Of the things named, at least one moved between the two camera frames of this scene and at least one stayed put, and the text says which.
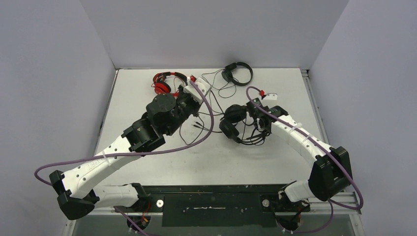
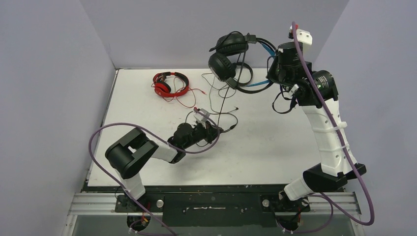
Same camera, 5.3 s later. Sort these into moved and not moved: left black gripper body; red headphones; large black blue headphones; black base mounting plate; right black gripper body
Moved: left black gripper body; right black gripper body; large black blue headphones
Not moved: red headphones; black base mounting plate
